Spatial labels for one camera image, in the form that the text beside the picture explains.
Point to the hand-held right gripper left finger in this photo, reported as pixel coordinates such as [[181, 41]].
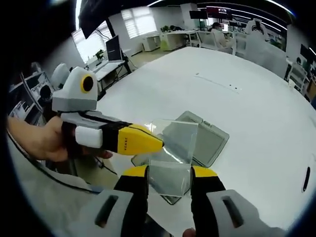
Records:
[[118, 212]]

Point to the person's cream shirt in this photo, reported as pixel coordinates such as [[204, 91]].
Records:
[[49, 205]]

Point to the person's right hand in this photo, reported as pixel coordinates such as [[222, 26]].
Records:
[[188, 232]]

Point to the white office desk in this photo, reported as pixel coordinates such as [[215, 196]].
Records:
[[172, 37]]

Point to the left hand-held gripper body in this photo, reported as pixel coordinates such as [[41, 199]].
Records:
[[71, 98]]

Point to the black computer monitor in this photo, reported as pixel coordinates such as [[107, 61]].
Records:
[[114, 49]]

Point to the clear plastic divider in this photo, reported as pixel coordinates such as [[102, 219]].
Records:
[[169, 177], [180, 140]]

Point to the large dark wall screen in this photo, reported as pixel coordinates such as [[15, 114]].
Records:
[[96, 19]]

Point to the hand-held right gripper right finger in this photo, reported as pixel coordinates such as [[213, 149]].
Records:
[[222, 212]]

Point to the red wall screen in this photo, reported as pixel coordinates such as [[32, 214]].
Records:
[[218, 12]]

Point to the grey transparent guide fixture box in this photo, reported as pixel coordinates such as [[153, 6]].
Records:
[[212, 145]]

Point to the yellow-green bin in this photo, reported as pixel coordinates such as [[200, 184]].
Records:
[[165, 45]]

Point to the green potted plants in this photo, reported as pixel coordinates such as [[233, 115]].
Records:
[[172, 28]]

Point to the person's left hand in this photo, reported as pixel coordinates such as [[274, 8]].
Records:
[[42, 140]]

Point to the black marker pen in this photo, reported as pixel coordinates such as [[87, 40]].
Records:
[[306, 179]]

